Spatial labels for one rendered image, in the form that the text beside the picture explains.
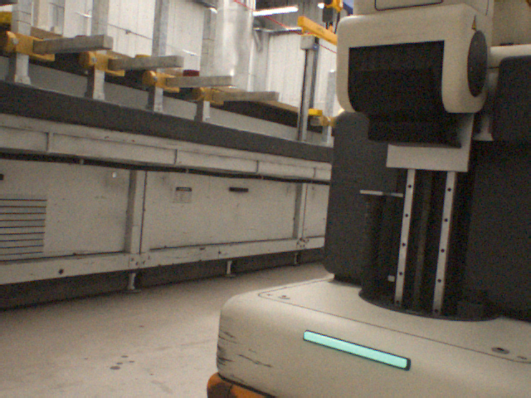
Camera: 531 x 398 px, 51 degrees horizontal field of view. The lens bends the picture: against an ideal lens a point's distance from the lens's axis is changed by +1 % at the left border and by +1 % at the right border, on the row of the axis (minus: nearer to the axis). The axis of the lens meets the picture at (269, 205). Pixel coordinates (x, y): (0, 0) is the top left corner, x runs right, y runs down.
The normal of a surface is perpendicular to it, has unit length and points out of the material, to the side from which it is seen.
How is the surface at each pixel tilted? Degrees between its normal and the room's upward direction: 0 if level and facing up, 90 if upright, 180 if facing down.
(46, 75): 90
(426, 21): 98
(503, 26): 92
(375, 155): 90
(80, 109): 90
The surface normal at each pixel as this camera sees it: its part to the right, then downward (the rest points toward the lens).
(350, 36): -0.59, 0.13
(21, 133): 0.82, 0.11
